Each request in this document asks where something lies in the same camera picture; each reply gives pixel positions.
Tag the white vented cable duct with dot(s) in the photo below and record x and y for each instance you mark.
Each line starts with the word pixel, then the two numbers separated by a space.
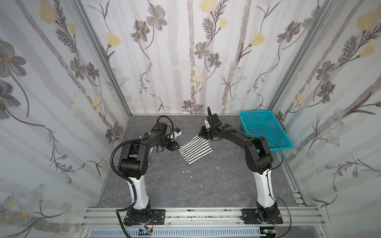
pixel 197 232

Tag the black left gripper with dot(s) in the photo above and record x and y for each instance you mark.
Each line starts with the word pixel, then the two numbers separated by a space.
pixel 171 145

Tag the teal plastic basket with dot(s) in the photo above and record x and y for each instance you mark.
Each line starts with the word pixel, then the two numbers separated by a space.
pixel 264 123

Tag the black striped tank top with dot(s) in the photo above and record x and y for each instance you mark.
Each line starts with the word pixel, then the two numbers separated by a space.
pixel 195 149

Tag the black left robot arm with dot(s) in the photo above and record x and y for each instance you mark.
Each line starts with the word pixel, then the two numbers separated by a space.
pixel 130 161

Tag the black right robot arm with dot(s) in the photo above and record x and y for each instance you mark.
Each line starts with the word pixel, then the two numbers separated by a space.
pixel 259 160

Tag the aluminium corner post left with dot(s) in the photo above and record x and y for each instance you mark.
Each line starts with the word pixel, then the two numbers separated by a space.
pixel 101 54

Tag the aluminium corner post right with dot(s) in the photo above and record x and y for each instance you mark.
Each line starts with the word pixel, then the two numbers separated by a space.
pixel 311 36

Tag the aluminium corner post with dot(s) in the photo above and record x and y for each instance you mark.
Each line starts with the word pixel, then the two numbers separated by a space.
pixel 101 54
pixel 311 36

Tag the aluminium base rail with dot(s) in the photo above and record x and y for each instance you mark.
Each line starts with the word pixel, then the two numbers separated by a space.
pixel 206 217

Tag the blue striped tank top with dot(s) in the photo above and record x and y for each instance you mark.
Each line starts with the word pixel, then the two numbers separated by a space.
pixel 118 154

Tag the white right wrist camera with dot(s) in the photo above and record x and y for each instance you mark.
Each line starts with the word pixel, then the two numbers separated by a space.
pixel 206 124

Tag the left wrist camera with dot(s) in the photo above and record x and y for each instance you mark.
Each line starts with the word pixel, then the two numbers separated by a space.
pixel 176 132

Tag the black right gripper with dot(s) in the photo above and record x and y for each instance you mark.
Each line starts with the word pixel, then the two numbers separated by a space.
pixel 205 133

